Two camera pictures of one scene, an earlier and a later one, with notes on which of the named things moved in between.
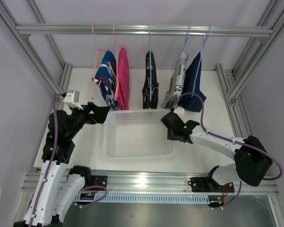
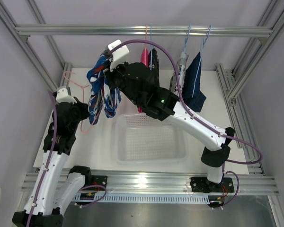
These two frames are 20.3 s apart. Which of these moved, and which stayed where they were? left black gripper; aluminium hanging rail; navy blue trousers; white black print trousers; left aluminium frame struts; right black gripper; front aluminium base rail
Moved: left black gripper; right black gripper
Stayed: front aluminium base rail; white black print trousers; navy blue trousers; aluminium hanging rail; left aluminium frame struts
